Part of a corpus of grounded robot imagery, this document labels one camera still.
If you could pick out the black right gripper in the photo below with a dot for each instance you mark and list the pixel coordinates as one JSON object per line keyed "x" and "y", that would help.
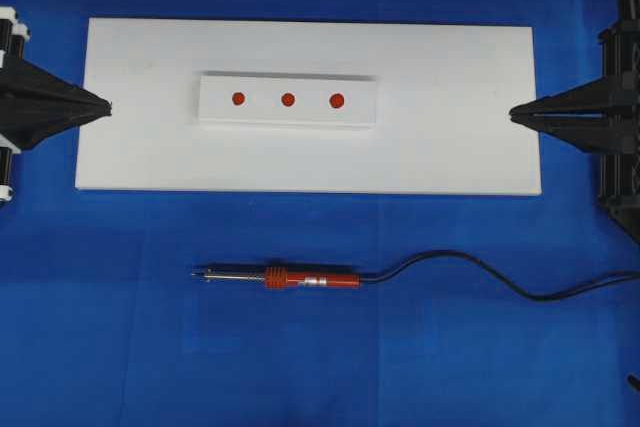
{"x": 619, "y": 185}

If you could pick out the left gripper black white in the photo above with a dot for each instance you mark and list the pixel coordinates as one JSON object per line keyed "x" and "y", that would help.
{"x": 22, "y": 80}

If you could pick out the red handled soldering iron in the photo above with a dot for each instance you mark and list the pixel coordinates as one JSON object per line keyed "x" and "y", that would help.
{"x": 278, "y": 277}

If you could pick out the left red dot mark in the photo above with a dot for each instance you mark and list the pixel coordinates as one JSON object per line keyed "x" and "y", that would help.
{"x": 238, "y": 98}

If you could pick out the red dot mark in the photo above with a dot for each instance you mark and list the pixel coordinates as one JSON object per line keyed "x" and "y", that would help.
{"x": 288, "y": 99}
{"x": 336, "y": 100}
{"x": 238, "y": 98}

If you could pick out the right red dot mark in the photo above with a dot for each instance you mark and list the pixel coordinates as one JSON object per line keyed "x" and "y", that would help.
{"x": 336, "y": 100}

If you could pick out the middle red dot mark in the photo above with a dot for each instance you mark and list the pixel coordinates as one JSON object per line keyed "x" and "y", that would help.
{"x": 288, "y": 99}

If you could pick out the large white foam board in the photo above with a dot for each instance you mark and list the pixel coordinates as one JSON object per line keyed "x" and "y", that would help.
{"x": 444, "y": 94}

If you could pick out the small white raised plate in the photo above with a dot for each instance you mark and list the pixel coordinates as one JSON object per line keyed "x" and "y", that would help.
{"x": 263, "y": 107}

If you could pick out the blue table cloth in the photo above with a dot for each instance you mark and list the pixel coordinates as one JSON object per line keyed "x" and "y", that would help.
{"x": 102, "y": 323}

